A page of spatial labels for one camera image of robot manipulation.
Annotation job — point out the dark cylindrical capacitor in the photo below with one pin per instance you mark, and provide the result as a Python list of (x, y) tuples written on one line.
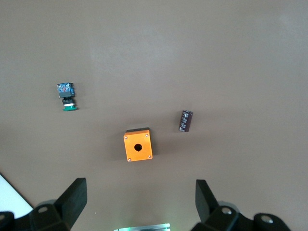
[(185, 121)]

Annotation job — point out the green push button switch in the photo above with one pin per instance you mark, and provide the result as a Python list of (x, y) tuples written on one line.
[(66, 92)]

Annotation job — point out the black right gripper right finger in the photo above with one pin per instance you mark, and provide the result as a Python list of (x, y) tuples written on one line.
[(204, 202)]

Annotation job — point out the white drawer cabinet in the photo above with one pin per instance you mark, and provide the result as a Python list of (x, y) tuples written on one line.
[(10, 197)]

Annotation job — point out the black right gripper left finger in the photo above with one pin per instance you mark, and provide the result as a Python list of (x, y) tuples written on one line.
[(72, 199)]

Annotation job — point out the orange button enclosure box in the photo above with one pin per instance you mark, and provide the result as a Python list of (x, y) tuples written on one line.
[(131, 144)]

